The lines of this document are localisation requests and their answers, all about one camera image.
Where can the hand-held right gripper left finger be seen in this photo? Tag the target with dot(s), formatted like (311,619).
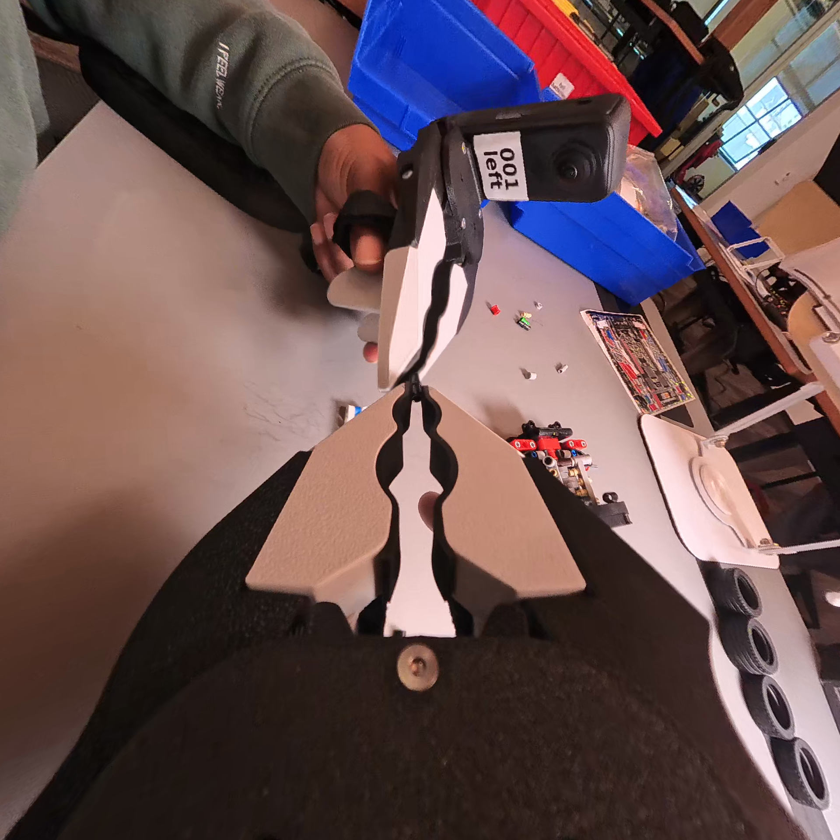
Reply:
(328,518)

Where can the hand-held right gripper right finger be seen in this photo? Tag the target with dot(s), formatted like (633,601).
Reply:
(505,525)

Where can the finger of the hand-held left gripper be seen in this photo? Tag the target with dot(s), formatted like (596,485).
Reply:
(407,308)
(456,295)

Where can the black lego pin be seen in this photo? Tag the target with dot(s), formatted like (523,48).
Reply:
(417,387)

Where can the white four-hole lego beam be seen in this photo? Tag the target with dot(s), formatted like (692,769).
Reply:
(346,415)

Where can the person's left forearm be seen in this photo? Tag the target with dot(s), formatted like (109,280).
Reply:
(229,72)

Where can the partly built lego car chassis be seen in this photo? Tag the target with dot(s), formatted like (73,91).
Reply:
(571,459)

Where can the person's right hand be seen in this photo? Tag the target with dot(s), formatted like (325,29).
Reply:
(428,508)

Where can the person's left hand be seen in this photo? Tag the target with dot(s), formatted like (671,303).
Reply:
(354,164)

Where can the clear plastic parts bag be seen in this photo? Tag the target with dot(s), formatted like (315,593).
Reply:
(646,190)

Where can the red storage bin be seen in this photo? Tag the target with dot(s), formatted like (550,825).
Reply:
(564,52)

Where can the small blue storage bin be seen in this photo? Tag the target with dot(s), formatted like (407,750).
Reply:
(433,59)

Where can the far wooden desk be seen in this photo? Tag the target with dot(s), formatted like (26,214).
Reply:
(695,39)

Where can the small blue desk bins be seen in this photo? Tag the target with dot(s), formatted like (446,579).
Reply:
(738,226)

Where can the wooden edged desk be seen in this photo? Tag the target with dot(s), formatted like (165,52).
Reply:
(754,308)

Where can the brown cardboard box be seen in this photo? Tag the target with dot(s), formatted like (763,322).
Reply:
(800,216)

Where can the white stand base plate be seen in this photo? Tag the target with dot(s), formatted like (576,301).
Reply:
(689,492)

